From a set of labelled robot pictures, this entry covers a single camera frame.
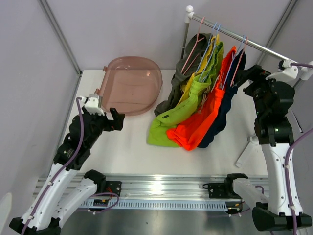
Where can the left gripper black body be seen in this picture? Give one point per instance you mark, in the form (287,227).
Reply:
(101,123)

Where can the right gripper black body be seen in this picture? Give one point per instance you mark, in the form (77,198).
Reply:
(259,87)

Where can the navy blue shorts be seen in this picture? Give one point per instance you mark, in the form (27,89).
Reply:
(220,122)

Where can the lime green shorts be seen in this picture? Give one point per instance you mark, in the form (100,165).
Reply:
(157,134)

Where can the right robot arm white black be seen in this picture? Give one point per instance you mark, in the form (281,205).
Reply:
(273,96)

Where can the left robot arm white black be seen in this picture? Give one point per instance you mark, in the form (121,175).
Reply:
(50,210)

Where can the olive grey shorts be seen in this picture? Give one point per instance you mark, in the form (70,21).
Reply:
(185,67)

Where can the pink hanger olive shorts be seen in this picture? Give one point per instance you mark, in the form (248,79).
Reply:
(194,46)

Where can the pink translucent plastic basin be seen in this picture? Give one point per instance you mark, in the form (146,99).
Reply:
(131,85)

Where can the white metal clothes rack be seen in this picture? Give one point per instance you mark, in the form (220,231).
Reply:
(220,156)

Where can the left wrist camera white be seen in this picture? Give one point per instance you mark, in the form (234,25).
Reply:
(92,104)

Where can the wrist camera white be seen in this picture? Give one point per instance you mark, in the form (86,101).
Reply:
(289,71)
(92,104)

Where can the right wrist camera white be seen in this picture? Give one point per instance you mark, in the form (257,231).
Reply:
(289,71)

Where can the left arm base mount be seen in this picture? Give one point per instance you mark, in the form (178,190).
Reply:
(110,186)

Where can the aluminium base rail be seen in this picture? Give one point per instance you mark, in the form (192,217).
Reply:
(176,192)

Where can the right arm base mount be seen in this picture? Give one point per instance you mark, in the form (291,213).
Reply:
(219,190)

